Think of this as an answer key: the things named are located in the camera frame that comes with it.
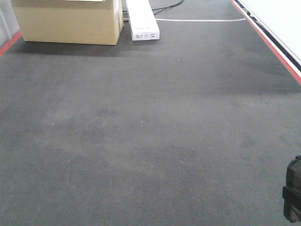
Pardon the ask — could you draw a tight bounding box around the black cable on carpet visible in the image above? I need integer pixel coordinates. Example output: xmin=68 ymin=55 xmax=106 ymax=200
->
xmin=151 ymin=0 xmax=184 ymax=12

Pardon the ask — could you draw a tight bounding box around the long white box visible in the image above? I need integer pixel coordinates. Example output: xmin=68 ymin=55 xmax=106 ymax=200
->
xmin=126 ymin=0 xmax=160 ymax=41

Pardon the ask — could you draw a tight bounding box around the cardboard box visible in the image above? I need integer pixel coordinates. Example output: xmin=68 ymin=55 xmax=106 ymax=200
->
xmin=11 ymin=0 xmax=123 ymax=45

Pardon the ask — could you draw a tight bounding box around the red conveyor edge rail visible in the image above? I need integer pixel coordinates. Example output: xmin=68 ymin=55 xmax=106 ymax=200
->
xmin=231 ymin=0 xmax=301 ymax=84

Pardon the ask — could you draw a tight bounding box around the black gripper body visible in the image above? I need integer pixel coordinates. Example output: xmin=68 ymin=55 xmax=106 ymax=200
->
xmin=282 ymin=155 xmax=301 ymax=223

